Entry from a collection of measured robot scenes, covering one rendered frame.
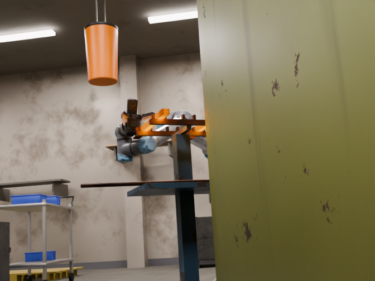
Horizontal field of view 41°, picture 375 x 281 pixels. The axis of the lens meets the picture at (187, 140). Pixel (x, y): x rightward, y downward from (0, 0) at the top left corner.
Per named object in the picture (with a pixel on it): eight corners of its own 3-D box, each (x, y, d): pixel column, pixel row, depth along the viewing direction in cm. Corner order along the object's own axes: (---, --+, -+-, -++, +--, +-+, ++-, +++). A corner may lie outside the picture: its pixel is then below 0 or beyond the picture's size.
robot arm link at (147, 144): (205, 124, 267) (150, 158, 230) (190, 127, 274) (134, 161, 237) (198, 103, 265) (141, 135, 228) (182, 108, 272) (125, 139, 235)
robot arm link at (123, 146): (129, 158, 235) (128, 136, 237) (114, 161, 242) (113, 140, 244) (141, 160, 241) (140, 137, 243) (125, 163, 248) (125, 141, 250)
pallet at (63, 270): (85, 274, 740) (85, 266, 742) (58, 280, 655) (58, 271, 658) (4, 278, 764) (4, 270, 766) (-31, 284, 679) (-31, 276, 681)
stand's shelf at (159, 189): (126, 196, 206) (126, 192, 206) (216, 193, 219) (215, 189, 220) (144, 188, 178) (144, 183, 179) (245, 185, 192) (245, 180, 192)
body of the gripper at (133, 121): (143, 131, 226) (136, 136, 237) (143, 112, 227) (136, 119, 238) (127, 130, 223) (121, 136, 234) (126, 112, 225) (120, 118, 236)
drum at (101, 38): (80, 78, 564) (78, 23, 577) (91, 88, 604) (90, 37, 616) (114, 74, 559) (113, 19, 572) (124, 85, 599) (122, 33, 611)
